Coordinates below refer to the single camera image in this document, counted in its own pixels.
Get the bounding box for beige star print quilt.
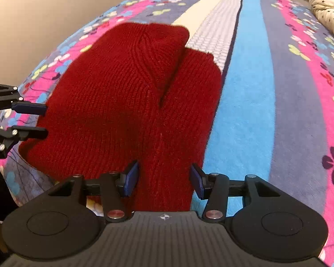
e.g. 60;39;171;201
308;0;334;48

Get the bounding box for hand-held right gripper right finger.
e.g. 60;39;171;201
190;164;280;223

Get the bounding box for floral striped bed blanket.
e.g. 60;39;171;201
0;0;334;267

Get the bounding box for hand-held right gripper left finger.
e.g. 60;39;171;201
48;160;141;223

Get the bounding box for red knit sweater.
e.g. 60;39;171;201
18;22;222;212

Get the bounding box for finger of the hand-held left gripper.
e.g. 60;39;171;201
0;125;49;160
0;82;48;116

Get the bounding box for person's dark clothing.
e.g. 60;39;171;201
0;158;20;254

